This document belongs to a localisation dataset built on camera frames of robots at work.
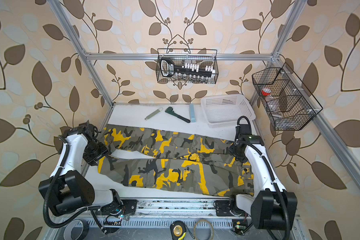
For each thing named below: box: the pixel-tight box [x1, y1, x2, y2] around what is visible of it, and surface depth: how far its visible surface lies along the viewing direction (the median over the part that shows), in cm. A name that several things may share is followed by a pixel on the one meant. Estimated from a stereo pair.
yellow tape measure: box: [170, 220, 187, 240], surface depth 68 cm
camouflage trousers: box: [98, 124, 254, 196], surface depth 87 cm
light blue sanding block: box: [189, 104, 196, 123], surface depth 113 cm
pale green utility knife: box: [144, 107, 164, 121], surface depth 118 cm
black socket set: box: [160, 57, 216, 80], surface depth 86 cm
